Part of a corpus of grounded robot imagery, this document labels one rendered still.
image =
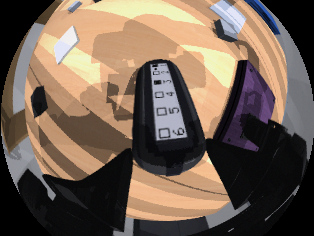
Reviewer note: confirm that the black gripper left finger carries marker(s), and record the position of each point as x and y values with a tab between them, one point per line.
104	193

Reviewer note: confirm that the white flat rectangular sheet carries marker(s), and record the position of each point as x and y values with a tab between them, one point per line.
229	14

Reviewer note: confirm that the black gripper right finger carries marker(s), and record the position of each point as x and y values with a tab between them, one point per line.
241	170

